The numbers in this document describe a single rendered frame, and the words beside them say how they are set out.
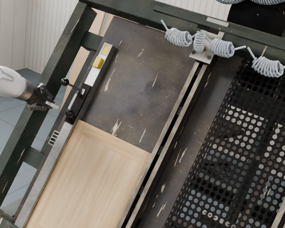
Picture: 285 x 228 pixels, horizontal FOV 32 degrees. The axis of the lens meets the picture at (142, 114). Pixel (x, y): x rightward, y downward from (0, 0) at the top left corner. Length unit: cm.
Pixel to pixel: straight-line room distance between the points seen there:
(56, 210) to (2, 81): 69
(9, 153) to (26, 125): 16
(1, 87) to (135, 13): 72
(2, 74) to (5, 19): 443
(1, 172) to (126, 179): 65
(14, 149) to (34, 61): 429
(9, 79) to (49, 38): 448
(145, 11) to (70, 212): 97
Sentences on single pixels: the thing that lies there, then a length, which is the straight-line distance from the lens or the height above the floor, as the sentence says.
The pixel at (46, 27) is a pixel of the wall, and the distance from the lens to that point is 643.
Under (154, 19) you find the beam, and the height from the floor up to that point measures 187.
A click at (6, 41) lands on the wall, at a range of 645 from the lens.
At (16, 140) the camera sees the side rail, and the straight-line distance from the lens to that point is 246.
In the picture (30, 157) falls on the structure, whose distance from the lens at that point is 249.
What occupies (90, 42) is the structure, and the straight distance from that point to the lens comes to 251.
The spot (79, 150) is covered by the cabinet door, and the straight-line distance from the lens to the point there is 229.
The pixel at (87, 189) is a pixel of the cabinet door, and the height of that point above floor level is 114.
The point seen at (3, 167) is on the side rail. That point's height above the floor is 108.
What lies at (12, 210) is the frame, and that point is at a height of 79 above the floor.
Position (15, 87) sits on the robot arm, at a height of 162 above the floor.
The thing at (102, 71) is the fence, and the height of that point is 158.
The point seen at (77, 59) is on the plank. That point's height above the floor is 60.
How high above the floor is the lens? 238
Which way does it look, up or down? 24 degrees down
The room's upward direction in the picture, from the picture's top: 10 degrees clockwise
